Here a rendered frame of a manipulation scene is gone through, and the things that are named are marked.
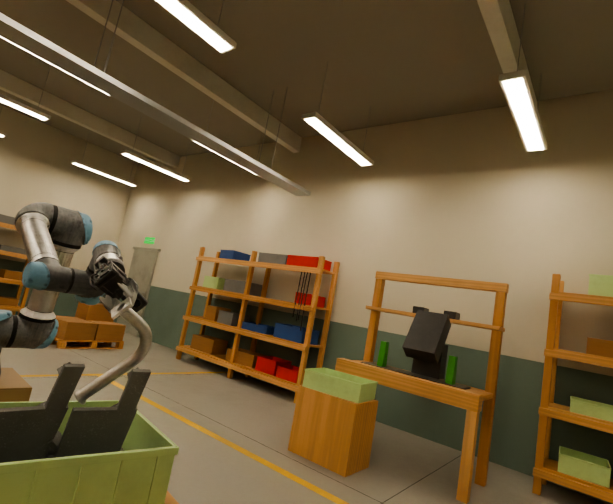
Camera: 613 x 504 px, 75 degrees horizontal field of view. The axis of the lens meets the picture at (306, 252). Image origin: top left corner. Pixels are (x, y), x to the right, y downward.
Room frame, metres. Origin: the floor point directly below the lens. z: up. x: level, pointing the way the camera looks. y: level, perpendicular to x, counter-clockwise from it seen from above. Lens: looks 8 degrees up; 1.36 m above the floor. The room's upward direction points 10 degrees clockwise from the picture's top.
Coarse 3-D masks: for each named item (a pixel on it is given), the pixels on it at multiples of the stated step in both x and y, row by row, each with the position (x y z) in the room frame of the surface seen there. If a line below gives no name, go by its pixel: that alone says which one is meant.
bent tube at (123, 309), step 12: (120, 312) 0.99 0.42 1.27; (132, 312) 1.02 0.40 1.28; (132, 324) 1.03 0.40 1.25; (144, 324) 1.04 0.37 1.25; (144, 336) 1.06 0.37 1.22; (144, 348) 1.07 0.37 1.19; (132, 360) 1.08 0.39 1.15; (108, 372) 1.07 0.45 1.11; (120, 372) 1.07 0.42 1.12; (96, 384) 1.06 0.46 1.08; (108, 384) 1.08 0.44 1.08; (84, 396) 1.06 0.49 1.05
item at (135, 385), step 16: (128, 384) 1.03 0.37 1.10; (144, 384) 1.06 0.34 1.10; (128, 400) 1.06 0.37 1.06; (80, 416) 1.01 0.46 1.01; (96, 416) 1.04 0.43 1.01; (112, 416) 1.06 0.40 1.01; (128, 416) 1.09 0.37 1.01; (64, 432) 1.02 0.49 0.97; (80, 432) 1.04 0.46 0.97; (96, 432) 1.06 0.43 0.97; (112, 432) 1.09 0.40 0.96; (64, 448) 1.04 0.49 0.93; (80, 448) 1.06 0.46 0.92; (96, 448) 1.09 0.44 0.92; (112, 448) 1.12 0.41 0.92
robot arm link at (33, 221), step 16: (32, 208) 1.33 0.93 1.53; (48, 208) 1.37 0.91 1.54; (16, 224) 1.30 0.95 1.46; (32, 224) 1.27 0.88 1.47; (48, 224) 1.35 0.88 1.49; (32, 240) 1.21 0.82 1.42; (48, 240) 1.24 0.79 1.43; (32, 256) 1.17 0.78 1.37; (48, 256) 1.17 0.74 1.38; (32, 272) 1.09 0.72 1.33; (48, 272) 1.12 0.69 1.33; (64, 272) 1.15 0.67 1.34; (48, 288) 1.14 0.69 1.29; (64, 288) 1.16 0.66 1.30
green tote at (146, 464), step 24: (72, 408) 1.28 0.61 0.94; (144, 432) 1.22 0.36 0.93; (72, 456) 0.93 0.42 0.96; (96, 456) 0.95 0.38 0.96; (120, 456) 0.99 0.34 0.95; (144, 456) 1.03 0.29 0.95; (168, 456) 1.07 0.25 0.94; (0, 480) 0.84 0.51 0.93; (24, 480) 0.87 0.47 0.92; (48, 480) 0.90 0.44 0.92; (72, 480) 0.93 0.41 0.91; (96, 480) 0.96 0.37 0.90; (120, 480) 1.00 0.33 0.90; (144, 480) 1.04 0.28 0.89; (168, 480) 1.08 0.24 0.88
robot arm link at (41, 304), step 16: (64, 208) 1.43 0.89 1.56; (64, 224) 1.41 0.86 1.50; (80, 224) 1.45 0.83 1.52; (64, 240) 1.43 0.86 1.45; (80, 240) 1.48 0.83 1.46; (64, 256) 1.47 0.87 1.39; (32, 304) 1.48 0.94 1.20; (48, 304) 1.50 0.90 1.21; (32, 320) 1.47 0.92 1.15; (48, 320) 1.51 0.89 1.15; (16, 336) 1.45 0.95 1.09; (32, 336) 1.49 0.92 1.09; (48, 336) 1.53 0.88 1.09
